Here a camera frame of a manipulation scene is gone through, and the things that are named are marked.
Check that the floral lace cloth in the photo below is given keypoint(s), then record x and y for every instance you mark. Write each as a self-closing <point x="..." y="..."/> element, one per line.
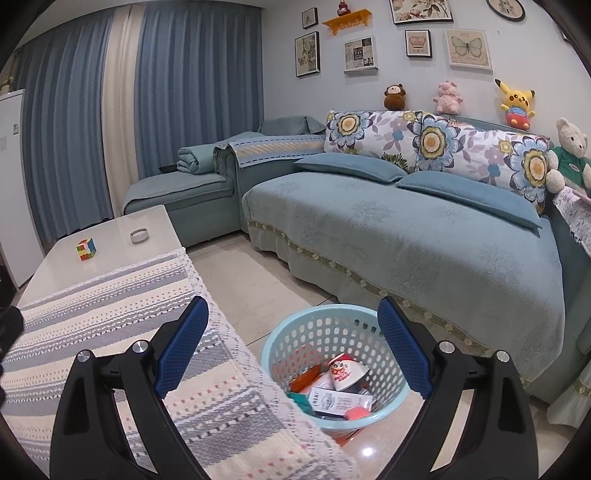
<point x="575" y="217"/>

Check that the teal yellow-banded sofa cover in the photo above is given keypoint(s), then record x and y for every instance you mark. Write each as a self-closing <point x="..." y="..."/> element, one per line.
<point x="277" y="146"/>

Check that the white refrigerator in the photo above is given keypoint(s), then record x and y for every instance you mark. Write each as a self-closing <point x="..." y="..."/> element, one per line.
<point x="18" y="184"/>

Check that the crown picture frame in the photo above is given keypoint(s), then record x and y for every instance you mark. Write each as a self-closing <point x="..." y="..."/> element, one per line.
<point x="418" y="44"/>

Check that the round picture frame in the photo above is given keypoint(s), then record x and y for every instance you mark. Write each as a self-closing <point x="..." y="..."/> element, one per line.
<point x="506" y="8"/>

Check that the yellow plush toy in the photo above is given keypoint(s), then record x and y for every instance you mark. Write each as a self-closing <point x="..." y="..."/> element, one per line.
<point x="516" y="104"/>

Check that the teal throw cloth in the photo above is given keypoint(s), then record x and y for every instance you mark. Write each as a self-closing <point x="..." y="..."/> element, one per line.
<point x="291" y="125"/>

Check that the red and white paper cup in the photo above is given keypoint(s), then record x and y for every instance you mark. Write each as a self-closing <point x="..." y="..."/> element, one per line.
<point x="348" y="371"/>

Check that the flower painting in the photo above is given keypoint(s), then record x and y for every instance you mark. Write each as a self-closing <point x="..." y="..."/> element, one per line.
<point x="421" y="10"/>

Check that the blue curtain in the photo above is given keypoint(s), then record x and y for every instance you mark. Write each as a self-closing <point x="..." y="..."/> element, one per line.
<point x="64" y="120"/>
<point x="198" y="83"/>

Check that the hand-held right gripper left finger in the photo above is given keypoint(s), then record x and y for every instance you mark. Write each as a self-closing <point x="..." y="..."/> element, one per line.
<point x="182" y="346"/>

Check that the tall black picture frame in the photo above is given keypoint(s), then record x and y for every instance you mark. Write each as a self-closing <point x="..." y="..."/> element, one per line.
<point x="307" y="54"/>

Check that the teal cushion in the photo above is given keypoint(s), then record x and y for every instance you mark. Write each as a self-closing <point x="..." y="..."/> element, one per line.
<point x="471" y="196"/>
<point x="351" y="167"/>

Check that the butterfly picture frame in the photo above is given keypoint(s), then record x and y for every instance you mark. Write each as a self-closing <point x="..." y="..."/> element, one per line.
<point x="468" y="48"/>

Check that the red gourd figurine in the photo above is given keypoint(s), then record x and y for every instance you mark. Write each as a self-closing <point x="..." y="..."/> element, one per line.
<point x="344" y="7"/>

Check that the cream curtain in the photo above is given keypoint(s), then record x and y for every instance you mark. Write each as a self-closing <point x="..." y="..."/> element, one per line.
<point x="122" y="92"/>

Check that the white teddy bear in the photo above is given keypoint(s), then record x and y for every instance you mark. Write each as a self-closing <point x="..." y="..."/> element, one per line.
<point x="570" y="152"/>

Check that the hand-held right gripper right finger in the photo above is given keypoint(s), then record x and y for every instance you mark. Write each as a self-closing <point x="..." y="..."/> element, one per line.
<point x="406" y="350"/>

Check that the white milk carton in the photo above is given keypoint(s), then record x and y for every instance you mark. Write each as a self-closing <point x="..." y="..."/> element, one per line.
<point x="332" y="401"/>

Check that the clear tape roll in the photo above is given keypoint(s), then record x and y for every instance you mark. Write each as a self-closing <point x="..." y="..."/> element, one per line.
<point x="138" y="236"/>

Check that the teal packet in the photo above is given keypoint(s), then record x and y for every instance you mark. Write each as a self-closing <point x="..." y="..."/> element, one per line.
<point x="300" y="402"/>

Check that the teal sectional sofa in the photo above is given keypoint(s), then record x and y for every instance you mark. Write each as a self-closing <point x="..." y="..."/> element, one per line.
<point x="392" y="240"/>

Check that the brown monkey plush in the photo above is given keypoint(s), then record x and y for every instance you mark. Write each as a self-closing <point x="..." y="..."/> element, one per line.
<point x="395" y="98"/>

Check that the folded teal blanket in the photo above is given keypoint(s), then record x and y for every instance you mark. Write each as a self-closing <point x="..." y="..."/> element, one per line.
<point x="196" y="159"/>

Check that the colourful puzzle cube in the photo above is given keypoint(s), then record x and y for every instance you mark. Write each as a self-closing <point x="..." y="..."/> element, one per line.
<point x="86" y="249"/>

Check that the white box picture frame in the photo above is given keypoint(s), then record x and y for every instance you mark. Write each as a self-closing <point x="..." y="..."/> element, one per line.
<point x="360" y="54"/>

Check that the light blue plastic basket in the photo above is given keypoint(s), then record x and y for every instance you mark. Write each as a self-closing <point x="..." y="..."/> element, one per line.
<point x="295" y="341"/>

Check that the striped knitted tablecloth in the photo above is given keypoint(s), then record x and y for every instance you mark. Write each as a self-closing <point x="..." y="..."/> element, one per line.
<point x="138" y="286"/>

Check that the orange wall shelf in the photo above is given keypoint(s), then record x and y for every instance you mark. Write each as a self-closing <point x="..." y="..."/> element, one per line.
<point x="346" y="22"/>

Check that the small black picture frame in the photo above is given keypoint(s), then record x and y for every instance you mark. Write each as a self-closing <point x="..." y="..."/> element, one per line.
<point x="310" y="18"/>

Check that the orange brown cone wrapper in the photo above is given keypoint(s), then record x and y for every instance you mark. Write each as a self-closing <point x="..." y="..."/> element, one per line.
<point x="304" y="381"/>

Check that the pink plush toy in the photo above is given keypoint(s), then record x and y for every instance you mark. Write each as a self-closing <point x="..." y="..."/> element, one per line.
<point x="448" y="98"/>

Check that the pink packet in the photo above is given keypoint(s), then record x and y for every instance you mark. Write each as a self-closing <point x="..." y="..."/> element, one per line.
<point x="356" y="413"/>

